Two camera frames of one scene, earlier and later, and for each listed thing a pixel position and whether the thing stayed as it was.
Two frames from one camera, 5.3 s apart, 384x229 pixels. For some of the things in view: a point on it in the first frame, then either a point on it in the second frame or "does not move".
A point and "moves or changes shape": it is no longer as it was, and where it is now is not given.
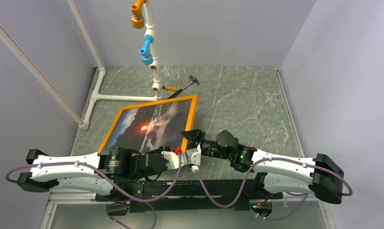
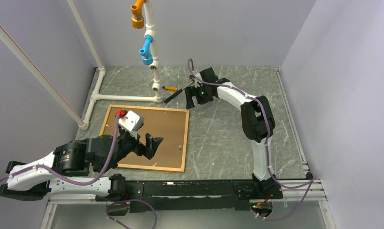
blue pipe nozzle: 147,57 does not move
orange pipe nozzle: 138,21 does not move
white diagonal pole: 36,73 does not move
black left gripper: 160,149 → 149,150
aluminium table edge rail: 283,90 does not move
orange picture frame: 151,125 moves or changes shape
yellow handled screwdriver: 171,88 does not move
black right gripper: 195,135 → 190,92
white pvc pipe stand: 154,67 does not move
